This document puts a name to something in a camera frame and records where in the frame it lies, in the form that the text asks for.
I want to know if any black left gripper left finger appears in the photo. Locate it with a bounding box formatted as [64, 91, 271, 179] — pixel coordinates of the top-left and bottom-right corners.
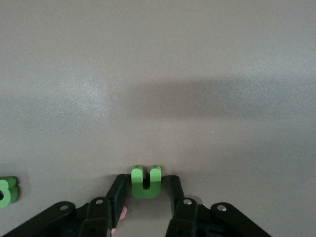
[0, 174, 128, 237]

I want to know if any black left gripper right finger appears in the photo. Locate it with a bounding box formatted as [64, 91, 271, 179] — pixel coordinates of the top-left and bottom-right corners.
[165, 175, 272, 237]

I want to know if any green letter n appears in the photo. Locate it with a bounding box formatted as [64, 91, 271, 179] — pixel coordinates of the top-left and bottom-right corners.
[130, 164, 162, 199]

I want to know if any green letter p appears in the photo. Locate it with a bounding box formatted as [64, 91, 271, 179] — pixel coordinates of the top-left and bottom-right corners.
[0, 176, 19, 209]

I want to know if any pink letter Q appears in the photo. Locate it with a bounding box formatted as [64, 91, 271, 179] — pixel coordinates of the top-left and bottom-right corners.
[111, 206, 128, 235]

